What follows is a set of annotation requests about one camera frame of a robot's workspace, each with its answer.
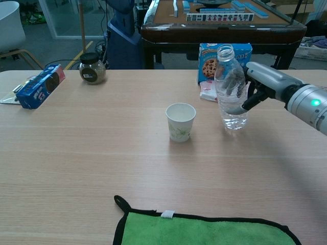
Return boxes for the blue cookie box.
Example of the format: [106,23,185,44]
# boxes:
[198,42,253,85]

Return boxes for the transparent plastic bottle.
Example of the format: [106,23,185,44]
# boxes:
[214,43,249,131]

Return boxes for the glass jar with black lid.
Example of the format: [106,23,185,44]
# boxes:
[78,52,107,85]

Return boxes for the blister card with pen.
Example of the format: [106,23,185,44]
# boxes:
[0,76,39,105]

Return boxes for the white paper cup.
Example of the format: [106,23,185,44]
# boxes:
[165,102,197,143]

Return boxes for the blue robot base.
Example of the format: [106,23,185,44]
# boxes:
[105,0,144,70]

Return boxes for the brown mahjong table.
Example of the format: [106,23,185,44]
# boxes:
[140,0,308,70]

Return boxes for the green microfiber cloth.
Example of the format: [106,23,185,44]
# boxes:
[113,195,302,245]

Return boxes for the white plastic basket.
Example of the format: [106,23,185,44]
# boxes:
[293,42,327,62]

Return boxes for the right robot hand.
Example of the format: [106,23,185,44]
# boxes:
[222,61,304,115]

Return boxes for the blue Oreo box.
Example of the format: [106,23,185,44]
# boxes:
[15,64,66,110]

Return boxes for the wooden pole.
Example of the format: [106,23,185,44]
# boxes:
[78,0,87,55]

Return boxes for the row of mahjong tiles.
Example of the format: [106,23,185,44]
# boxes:
[186,12,255,23]

